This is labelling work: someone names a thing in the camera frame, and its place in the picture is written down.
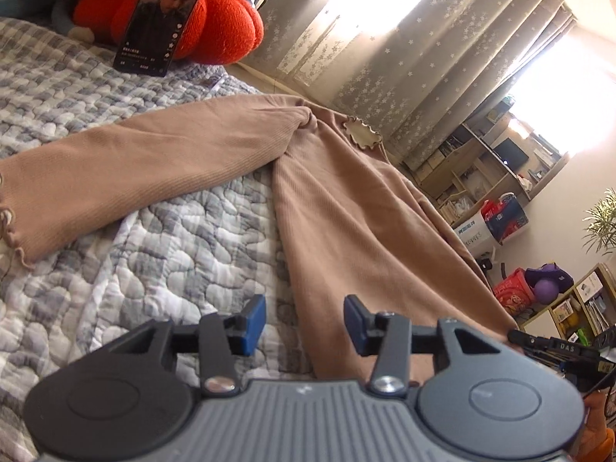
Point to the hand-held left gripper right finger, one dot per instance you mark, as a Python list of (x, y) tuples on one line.
[(353, 327)]

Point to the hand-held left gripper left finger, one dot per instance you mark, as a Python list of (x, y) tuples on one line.
[(255, 325)]

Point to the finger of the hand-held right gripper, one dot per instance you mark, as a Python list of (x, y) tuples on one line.
[(527, 339)]

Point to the tan ribbed sweater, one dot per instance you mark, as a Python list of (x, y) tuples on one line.
[(337, 202)]

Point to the person's right forearm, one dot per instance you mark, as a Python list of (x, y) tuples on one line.
[(599, 435)]

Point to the red toy bag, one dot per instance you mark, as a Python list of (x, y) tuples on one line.
[(512, 293)]

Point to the purple ball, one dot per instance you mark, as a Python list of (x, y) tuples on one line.
[(545, 292)]

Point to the low wooden cabinet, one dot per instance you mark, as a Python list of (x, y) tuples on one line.
[(589, 293)]

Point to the purple bag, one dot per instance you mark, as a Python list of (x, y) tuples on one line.
[(553, 274)]

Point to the grey checked quilted blanket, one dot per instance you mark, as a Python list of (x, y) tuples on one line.
[(192, 231)]

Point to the white paper bag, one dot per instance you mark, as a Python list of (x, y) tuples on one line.
[(474, 236)]

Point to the red and blue pack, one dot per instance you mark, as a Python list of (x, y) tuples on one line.
[(507, 219)]

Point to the green potted plant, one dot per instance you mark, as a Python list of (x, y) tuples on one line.
[(604, 221)]

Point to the wooden shelving unit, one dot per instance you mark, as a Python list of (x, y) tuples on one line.
[(462, 178)]

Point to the black monitor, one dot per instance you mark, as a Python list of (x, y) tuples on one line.
[(510, 151)]

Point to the grey flower-print curtain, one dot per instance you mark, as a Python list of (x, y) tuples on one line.
[(385, 67)]

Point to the red pumpkin plush cushion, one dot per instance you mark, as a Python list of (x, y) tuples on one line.
[(226, 24)]

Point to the black smartphone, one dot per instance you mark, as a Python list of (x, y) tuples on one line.
[(159, 24)]

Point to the blue plush toy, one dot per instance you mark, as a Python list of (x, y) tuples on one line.
[(62, 19)]

